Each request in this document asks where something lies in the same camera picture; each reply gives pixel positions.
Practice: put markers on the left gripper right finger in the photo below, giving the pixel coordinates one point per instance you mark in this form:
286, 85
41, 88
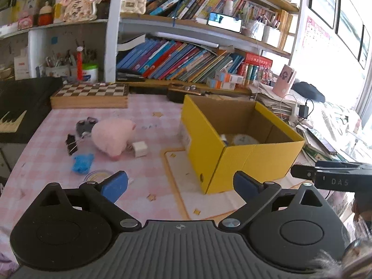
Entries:
256, 196

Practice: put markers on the white quilted handbag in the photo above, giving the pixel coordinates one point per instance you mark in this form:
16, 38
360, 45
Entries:
133, 6

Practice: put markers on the orange white medicine box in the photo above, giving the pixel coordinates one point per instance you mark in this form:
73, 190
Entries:
229, 78

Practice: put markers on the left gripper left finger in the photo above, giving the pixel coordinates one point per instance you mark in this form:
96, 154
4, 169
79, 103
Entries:
101, 199

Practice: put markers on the black Yamaha keyboard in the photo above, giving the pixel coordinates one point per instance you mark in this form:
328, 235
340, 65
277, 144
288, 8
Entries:
24, 106

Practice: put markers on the smartphone on shelf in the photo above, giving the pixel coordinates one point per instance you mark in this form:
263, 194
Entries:
225, 22

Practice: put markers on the grey toy truck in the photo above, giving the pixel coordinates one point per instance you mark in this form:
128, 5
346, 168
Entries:
85, 126

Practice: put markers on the black cap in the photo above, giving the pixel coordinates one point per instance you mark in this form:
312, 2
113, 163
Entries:
308, 91

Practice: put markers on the black stapler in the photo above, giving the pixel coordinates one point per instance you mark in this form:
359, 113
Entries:
128, 76

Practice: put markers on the gold tape roll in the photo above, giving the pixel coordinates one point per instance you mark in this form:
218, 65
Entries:
241, 139

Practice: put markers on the white spray bottle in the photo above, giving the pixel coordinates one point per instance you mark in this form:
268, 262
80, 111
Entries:
223, 138

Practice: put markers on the pink plush pig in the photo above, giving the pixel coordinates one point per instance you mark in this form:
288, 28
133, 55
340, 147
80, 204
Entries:
112, 135

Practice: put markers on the wooden chess board box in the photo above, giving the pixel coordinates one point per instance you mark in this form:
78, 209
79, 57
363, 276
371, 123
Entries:
99, 95

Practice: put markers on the pink cat decoration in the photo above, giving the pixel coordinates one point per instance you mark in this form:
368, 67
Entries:
79, 10

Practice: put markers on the yellow cardboard box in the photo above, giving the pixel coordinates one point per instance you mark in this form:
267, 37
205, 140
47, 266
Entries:
204, 119

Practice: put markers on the white charger cube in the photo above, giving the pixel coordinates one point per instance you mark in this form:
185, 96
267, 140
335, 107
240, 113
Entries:
140, 149

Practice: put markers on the dark wooden small box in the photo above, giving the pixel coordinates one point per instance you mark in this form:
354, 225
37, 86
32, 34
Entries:
177, 92

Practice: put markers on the pink cup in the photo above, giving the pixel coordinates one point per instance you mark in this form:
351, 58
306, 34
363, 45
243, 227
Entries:
284, 81

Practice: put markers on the pink checkered tablecloth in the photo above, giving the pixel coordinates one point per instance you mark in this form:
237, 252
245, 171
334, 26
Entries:
163, 184

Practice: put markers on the black power adapter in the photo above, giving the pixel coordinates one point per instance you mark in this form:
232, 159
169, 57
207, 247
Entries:
303, 111

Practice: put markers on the blue cloth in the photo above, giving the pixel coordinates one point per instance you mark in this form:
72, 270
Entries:
82, 163

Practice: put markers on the white green jar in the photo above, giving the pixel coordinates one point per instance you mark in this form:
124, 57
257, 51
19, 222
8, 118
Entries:
90, 73

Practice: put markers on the black binder clip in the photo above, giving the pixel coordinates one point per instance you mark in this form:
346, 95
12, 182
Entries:
71, 143

